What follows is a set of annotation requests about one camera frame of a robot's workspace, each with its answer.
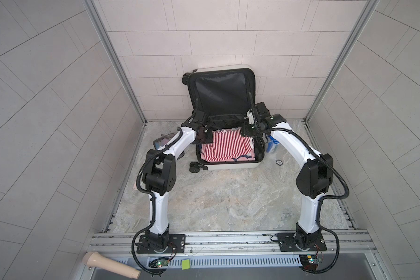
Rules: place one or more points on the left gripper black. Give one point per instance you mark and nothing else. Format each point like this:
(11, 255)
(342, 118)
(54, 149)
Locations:
(209, 137)

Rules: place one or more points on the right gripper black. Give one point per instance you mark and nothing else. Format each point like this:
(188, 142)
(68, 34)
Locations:
(245, 129)

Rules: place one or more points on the red white striped garment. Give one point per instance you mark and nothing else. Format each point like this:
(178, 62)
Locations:
(228, 143)

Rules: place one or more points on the clear black-trimmed toiletry pouch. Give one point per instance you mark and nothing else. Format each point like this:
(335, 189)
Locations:
(163, 140)

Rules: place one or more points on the pink shark print garment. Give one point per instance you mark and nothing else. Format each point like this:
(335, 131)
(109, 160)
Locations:
(242, 158)

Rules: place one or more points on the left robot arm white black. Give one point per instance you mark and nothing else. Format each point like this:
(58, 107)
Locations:
(158, 175)

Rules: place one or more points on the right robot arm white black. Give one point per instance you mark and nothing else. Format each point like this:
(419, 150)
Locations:
(317, 180)

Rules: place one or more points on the blue lidded cup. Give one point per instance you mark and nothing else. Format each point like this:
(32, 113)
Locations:
(271, 145)

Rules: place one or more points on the black and white open suitcase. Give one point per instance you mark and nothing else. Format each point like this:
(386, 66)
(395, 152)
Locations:
(225, 94)

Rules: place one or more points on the green sticky note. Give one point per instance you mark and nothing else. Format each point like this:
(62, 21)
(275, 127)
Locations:
(186, 264)

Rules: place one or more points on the left circuit board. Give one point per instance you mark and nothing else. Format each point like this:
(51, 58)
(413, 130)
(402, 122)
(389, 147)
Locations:
(159, 263)

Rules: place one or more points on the circuit board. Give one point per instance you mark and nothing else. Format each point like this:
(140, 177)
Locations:
(310, 261)
(159, 263)

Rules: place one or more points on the right circuit board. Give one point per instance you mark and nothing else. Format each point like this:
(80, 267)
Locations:
(310, 261)

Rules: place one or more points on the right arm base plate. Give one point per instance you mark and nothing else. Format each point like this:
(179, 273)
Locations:
(300, 242)

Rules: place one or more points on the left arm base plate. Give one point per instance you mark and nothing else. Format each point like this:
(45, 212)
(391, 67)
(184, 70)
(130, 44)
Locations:
(155, 243)

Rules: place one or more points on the aluminium rail frame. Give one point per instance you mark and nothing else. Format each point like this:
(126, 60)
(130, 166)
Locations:
(255, 249)

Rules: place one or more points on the beige cylindrical handle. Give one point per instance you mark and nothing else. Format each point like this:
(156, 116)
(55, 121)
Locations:
(95, 259)

